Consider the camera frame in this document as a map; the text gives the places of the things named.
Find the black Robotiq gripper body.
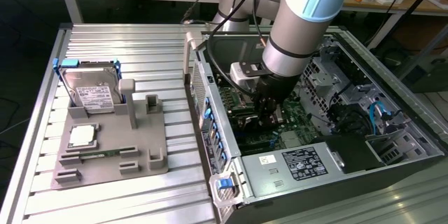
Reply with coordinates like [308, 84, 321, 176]
[253, 73, 303, 103]

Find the green motherboard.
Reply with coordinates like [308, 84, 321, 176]
[216, 77, 324, 157]

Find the silver chipset heatsink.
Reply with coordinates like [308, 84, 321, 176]
[279, 131, 303, 149]

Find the metal disk bay cage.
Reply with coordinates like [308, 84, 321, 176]
[297, 56, 352, 120]

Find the grey power supply unit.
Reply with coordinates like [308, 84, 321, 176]
[240, 141, 347, 199]

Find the black plastic air shroud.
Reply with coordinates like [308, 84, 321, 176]
[313, 133, 387, 174]

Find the blue case latch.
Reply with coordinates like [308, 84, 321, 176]
[216, 178, 235, 190]

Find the open grey PC case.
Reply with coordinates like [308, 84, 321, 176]
[184, 30, 448, 224]

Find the green RAM stick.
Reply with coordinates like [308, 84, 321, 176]
[79, 150, 123, 158]

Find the hard disk in blue caddy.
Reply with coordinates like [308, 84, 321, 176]
[52, 58, 128, 115]

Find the grey parts rack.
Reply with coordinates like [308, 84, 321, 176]
[51, 78, 171, 190]

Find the silver CPU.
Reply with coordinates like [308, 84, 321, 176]
[68, 125, 100, 148]

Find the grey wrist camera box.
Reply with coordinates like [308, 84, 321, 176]
[228, 61, 268, 89]

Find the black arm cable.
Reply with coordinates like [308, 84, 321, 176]
[204, 0, 268, 98]

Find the blue wire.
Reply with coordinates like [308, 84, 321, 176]
[367, 100, 389, 137]

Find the grey case clamp bracket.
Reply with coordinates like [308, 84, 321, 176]
[184, 30, 208, 76]
[208, 171, 244, 208]

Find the black cable with metal plug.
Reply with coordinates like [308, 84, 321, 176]
[180, 0, 212, 26]

